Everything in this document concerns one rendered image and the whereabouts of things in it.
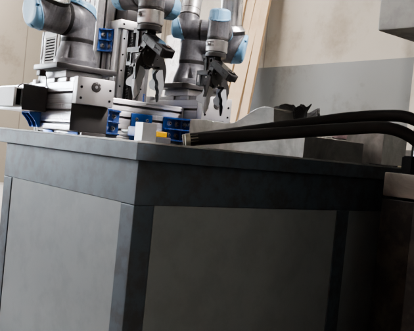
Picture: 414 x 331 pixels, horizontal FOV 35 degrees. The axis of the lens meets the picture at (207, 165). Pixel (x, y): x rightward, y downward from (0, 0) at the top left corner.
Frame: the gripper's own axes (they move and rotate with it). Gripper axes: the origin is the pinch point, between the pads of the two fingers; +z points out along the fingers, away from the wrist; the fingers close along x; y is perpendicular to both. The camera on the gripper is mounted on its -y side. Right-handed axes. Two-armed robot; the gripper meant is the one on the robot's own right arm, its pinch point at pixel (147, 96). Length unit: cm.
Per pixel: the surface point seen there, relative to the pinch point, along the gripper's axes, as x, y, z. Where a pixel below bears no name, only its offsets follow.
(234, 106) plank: -303, 280, -31
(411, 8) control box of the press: -2, -81, -17
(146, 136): 0.6, -2.0, 11.2
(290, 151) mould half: -26.4, -31.8, 11.9
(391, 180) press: -33, -60, 17
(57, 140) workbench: 35.6, -15.1, 14.7
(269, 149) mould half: -26.6, -23.7, 11.7
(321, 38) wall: -324, 205, -91
